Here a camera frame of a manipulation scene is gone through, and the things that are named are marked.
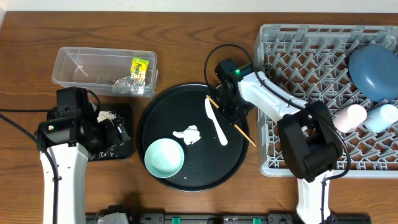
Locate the black square bin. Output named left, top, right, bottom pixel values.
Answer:
left=89, top=103, right=132, bottom=162

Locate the crumpled white tissue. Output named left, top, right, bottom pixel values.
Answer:
left=172, top=125, right=201, bottom=146

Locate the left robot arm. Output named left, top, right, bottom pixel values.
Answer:
left=35, top=86, right=132, bottom=223

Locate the white plastic knife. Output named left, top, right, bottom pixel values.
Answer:
left=205, top=98, right=228, bottom=146

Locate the clear plastic bin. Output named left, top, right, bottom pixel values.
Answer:
left=52, top=47, right=158, bottom=98

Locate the light blue cup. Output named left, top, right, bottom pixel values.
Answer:
left=364, top=104, right=398, bottom=133

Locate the pink cup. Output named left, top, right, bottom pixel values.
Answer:
left=333, top=104, right=367, bottom=133

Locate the yellow snack wrapper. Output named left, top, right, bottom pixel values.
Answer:
left=131, top=57, right=149, bottom=85

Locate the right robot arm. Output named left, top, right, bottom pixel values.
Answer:
left=214, top=58, right=343, bottom=223

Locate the pile of white rice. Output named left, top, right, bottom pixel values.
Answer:
left=90, top=111, right=124, bottom=161

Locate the round black tray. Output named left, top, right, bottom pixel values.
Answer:
left=136, top=84, right=249, bottom=192

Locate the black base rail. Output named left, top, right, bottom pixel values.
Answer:
left=85, top=202, right=373, bottom=224

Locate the dark blue bowl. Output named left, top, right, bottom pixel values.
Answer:
left=348, top=45, right=397, bottom=102

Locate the mint green bowl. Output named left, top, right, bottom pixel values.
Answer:
left=144, top=138, right=185, bottom=179

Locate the crumpled silver foil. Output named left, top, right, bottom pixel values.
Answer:
left=112, top=76, right=145, bottom=96

